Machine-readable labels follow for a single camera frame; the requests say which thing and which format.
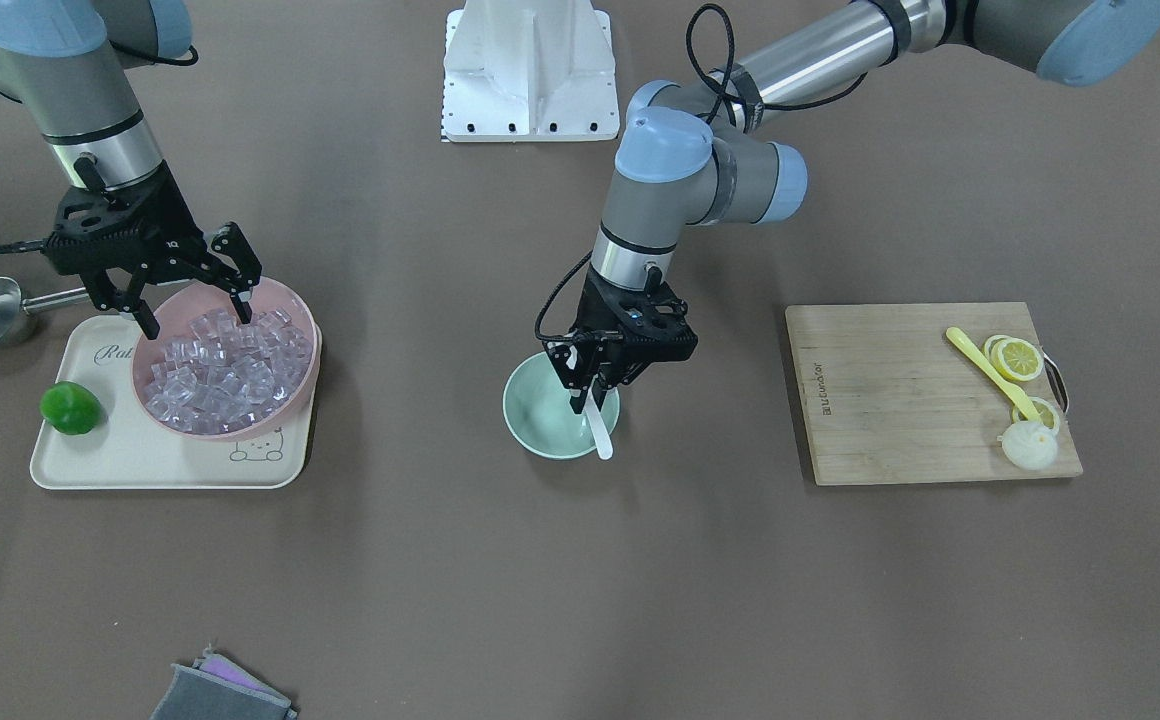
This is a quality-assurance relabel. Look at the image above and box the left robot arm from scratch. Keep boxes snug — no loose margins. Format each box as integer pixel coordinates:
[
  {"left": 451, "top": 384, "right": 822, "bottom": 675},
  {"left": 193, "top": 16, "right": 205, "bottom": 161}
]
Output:
[{"left": 541, "top": 1, "right": 1160, "bottom": 414}]

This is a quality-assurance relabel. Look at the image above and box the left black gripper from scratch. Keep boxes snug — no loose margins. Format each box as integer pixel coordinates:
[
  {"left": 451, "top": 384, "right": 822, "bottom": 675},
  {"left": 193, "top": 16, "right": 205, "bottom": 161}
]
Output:
[{"left": 545, "top": 268, "right": 698, "bottom": 414}]

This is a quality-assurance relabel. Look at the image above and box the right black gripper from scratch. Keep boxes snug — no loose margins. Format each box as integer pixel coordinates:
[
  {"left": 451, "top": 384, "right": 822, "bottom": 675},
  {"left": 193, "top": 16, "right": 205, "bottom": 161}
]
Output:
[{"left": 42, "top": 163, "right": 263, "bottom": 340}]

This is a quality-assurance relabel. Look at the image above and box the green lime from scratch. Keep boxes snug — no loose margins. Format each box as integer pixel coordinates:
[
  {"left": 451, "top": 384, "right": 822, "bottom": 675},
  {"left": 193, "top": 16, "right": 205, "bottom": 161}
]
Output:
[{"left": 39, "top": 381, "right": 104, "bottom": 436}]

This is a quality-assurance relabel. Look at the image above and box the white ceramic spoon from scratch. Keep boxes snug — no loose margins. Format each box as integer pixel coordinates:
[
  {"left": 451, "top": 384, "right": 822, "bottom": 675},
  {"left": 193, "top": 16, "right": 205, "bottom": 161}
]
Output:
[{"left": 583, "top": 388, "right": 615, "bottom": 461}]

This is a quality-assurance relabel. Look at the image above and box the lemon slice near bun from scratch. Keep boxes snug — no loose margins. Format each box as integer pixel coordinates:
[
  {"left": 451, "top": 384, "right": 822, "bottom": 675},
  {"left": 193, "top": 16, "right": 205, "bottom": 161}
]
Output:
[{"left": 1002, "top": 397, "right": 1060, "bottom": 437}]

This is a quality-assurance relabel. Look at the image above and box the wooden cutting board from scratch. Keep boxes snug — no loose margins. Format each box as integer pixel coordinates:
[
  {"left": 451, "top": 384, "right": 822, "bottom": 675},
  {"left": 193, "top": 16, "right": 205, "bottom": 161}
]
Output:
[{"left": 785, "top": 301, "right": 1083, "bottom": 487}]

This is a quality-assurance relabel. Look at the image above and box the mint green bowl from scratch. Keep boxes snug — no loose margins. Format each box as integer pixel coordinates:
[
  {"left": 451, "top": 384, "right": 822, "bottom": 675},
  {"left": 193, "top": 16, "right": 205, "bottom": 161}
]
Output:
[{"left": 502, "top": 352, "right": 621, "bottom": 460}]

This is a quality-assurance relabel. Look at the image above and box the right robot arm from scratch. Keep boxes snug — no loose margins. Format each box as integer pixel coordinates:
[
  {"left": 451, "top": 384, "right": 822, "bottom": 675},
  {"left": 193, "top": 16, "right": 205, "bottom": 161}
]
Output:
[{"left": 0, "top": 1, "right": 263, "bottom": 340}]

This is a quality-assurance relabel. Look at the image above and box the yellow plastic knife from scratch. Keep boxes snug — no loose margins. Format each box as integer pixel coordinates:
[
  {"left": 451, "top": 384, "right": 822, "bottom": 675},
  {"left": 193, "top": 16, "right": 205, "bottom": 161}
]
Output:
[{"left": 944, "top": 325, "right": 1041, "bottom": 421}]

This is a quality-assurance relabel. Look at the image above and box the lemon slice stack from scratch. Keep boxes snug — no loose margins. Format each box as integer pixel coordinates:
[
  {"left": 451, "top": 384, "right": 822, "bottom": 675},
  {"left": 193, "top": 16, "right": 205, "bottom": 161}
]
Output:
[{"left": 983, "top": 334, "right": 1045, "bottom": 384}]

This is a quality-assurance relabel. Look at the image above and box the grey folded cloth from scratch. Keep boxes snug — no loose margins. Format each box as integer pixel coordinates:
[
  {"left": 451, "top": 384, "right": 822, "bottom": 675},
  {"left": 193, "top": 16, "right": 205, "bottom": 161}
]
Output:
[{"left": 150, "top": 648, "right": 298, "bottom": 719}]

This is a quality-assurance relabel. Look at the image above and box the pink bowl of ice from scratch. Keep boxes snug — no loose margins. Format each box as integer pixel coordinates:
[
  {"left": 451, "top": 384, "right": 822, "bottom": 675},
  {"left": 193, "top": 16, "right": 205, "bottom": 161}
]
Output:
[{"left": 132, "top": 277, "right": 321, "bottom": 441}]

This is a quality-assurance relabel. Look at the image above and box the cream serving tray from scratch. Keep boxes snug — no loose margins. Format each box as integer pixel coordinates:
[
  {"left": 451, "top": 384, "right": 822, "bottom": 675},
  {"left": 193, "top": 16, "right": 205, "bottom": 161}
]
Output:
[{"left": 30, "top": 317, "right": 314, "bottom": 490}]

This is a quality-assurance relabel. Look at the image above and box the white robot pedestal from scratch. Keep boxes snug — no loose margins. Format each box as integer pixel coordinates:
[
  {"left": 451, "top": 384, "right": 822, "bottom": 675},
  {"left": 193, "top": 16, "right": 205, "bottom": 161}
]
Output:
[{"left": 440, "top": 1, "right": 621, "bottom": 143}]

